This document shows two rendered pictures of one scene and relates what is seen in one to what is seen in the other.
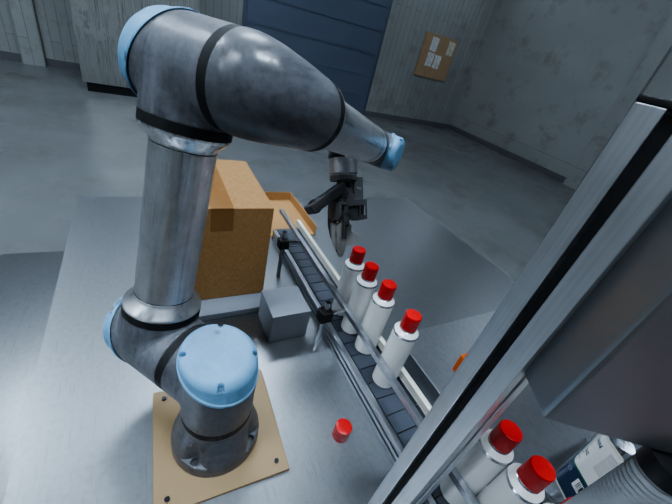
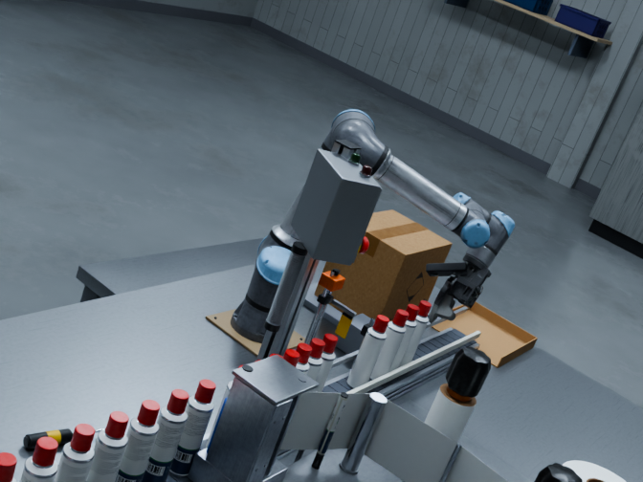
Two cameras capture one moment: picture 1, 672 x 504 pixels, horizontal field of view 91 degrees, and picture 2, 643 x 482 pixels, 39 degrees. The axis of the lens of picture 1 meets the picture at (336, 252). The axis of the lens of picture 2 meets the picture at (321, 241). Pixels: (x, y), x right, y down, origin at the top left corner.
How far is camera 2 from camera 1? 2.10 m
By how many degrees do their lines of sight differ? 57
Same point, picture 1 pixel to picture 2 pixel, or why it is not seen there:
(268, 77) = (345, 135)
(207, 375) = (267, 255)
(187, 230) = not seen: hidden behind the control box
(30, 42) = (572, 154)
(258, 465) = (253, 345)
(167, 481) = (222, 317)
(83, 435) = (219, 290)
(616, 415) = (298, 222)
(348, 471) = not seen: hidden behind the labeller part
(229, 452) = (249, 318)
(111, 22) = not seen: outside the picture
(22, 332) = (246, 258)
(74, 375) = (241, 279)
